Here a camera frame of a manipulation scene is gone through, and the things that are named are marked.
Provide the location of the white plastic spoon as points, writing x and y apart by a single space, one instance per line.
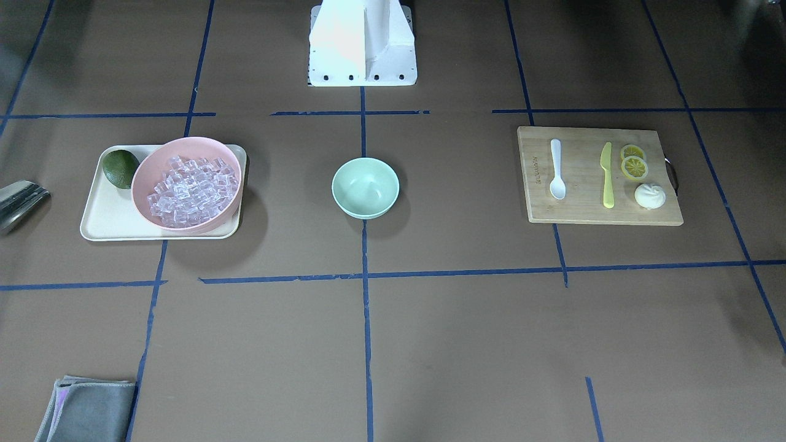
557 185

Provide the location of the mint green bowl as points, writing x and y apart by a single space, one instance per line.
365 188

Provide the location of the clear ice cubes pile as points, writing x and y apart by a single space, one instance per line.
192 192

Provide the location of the pink bowl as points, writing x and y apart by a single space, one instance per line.
150 173

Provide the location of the metal ice scoop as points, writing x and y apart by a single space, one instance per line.
18 200

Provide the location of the bamboo cutting board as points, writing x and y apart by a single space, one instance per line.
584 177

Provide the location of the cream plastic tray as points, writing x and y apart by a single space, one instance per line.
110 213

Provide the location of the yellow plastic knife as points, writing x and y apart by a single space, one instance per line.
605 161

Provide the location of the white steamed bun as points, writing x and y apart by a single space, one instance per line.
650 196

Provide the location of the green lime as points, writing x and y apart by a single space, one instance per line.
119 166

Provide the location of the folded grey cloth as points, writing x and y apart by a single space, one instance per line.
87 409

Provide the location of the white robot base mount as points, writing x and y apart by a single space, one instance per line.
361 44

